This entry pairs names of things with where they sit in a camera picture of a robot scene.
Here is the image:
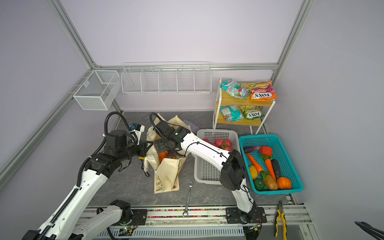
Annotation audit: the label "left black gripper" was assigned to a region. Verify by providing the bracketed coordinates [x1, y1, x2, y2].
[118, 139, 154, 162]

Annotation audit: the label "cream floral tote bag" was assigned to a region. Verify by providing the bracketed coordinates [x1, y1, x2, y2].
[144, 115, 191, 194]

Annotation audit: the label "teal snack bag shelf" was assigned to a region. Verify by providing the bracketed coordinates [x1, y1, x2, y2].
[220, 105, 244, 123]
[220, 79, 250, 99]

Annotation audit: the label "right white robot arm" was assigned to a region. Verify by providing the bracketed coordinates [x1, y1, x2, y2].
[151, 120, 257, 222]

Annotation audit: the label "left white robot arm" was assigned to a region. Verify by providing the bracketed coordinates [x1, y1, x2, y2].
[23, 140, 153, 240]

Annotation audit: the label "green Fox's candy bag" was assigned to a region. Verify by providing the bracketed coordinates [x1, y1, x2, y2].
[239, 105, 265, 120]

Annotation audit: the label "orange Fox's candy bag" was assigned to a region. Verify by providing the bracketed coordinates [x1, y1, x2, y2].
[249, 81, 277, 102]

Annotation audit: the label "red dragon fruit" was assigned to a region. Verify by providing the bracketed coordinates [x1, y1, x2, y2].
[203, 139, 218, 148]

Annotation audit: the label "white plastic basket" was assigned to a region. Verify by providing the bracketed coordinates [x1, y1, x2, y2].
[194, 129, 240, 185]

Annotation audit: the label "white two-tier wooden shelf rack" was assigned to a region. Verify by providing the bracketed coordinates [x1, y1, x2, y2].
[212, 77, 276, 135]

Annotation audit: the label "small white mesh basket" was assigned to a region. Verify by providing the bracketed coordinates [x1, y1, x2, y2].
[74, 70, 121, 111]

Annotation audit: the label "silver combination wrench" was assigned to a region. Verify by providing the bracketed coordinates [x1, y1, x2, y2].
[182, 181, 194, 218]

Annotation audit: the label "small purple eggplant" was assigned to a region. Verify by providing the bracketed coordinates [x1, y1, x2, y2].
[243, 146, 261, 154]

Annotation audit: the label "orange carrot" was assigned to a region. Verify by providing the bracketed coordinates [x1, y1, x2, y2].
[265, 159, 276, 180]
[247, 154, 263, 174]

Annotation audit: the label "red tomato in teal basket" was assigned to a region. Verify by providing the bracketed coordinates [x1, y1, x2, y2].
[259, 146, 273, 158]

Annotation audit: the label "green leafy vegetable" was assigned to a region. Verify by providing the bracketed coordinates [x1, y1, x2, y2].
[260, 171, 270, 182]

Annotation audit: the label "green bell pepper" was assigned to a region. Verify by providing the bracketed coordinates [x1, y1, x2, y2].
[253, 179, 265, 192]

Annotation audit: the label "dark green cucumber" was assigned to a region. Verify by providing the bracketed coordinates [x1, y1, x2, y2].
[271, 159, 282, 181]

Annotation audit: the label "brown potato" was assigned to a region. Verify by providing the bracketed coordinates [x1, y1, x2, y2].
[264, 175, 279, 191]

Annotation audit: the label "orange pumpkin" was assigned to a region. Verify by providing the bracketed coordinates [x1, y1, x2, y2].
[277, 177, 292, 190]

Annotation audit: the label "teal plastic basket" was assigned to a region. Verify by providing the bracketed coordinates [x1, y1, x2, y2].
[238, 134, 304, 195]

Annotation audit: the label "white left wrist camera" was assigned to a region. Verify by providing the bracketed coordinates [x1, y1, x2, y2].
[131, 123, 145, 139]

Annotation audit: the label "long white wire basket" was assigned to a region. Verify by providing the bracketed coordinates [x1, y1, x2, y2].
[121, 62, 212, 94]

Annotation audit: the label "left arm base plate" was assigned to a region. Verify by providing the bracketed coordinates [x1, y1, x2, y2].
[112, 209, 148, 227]

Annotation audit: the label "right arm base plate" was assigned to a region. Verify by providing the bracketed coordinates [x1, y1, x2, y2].
[225, 206, 267, 225]

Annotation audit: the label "yellow handled pliers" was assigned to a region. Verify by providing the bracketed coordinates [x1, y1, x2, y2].
[274, 201, 288, 240]

